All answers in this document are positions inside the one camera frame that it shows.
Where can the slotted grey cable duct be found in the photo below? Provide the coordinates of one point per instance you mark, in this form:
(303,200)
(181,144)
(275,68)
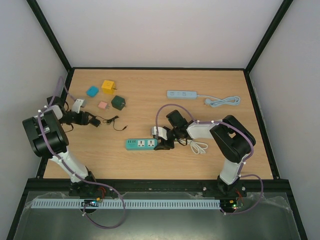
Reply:
(129,204)

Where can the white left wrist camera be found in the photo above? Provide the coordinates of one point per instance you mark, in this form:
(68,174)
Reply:
(78,104)

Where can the yellow cube socket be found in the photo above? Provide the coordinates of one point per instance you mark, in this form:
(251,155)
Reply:
(108,87)

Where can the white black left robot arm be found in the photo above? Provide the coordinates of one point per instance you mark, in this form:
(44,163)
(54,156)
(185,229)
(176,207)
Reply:
(48,140)

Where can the pink charger plug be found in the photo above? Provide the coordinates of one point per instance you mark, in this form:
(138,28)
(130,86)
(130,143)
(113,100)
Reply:
(103,105)

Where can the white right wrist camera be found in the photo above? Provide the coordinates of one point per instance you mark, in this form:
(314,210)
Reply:
(159,132)

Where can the blue plug adapter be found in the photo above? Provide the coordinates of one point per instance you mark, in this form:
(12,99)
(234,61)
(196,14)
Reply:
(92,91)

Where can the light blue power strip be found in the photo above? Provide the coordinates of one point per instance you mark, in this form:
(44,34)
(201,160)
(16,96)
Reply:
(181,94)

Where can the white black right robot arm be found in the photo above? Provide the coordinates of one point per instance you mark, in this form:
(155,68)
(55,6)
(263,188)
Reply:
(235,142)

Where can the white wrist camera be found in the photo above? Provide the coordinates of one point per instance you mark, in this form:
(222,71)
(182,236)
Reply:
(78,104)
(159,132)

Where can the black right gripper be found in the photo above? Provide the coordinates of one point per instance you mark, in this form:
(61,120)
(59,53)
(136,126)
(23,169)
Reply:
(167,140)

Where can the dark green plug adapter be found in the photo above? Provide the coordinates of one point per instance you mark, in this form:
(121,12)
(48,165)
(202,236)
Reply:
(118,102)

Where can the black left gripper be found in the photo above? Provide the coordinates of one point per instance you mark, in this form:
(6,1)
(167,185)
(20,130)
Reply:
(83,120)

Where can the black power adapter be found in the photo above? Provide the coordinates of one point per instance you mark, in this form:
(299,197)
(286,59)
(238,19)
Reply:
(95,122)

